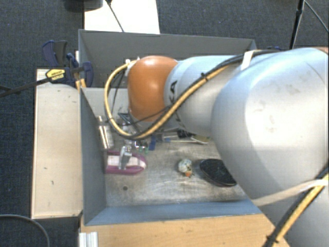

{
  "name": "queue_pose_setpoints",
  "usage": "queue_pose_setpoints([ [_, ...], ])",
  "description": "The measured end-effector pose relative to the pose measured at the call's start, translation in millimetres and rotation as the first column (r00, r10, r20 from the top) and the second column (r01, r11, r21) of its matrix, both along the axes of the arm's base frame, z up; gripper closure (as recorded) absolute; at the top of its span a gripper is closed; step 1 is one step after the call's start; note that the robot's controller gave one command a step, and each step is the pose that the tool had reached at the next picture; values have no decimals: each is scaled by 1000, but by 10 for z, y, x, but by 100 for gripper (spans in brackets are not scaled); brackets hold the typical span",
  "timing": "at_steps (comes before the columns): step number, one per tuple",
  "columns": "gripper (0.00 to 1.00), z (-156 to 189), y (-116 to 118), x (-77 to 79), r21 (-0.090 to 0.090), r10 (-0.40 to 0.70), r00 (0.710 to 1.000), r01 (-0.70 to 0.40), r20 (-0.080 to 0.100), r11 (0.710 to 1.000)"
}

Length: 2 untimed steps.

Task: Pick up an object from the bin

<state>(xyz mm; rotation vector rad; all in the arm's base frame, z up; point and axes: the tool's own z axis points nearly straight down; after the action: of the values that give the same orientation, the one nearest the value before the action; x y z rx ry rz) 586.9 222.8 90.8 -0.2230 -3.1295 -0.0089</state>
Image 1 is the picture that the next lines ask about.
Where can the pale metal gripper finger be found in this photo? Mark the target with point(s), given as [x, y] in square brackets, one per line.
[128, 153]
[122, 161]

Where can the purple checked cloth pouch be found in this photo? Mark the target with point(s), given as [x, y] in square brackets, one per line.
[136, 166]

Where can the grey metal bin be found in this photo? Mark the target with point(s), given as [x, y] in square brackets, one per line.
[159, 189]

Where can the cream and orange toy ball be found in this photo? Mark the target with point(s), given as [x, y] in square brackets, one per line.
[184, 165]

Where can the pale wood flat board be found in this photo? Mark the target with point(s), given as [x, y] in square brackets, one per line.
[56, 148]

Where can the black round disc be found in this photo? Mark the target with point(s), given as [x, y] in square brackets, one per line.
[216, 172]

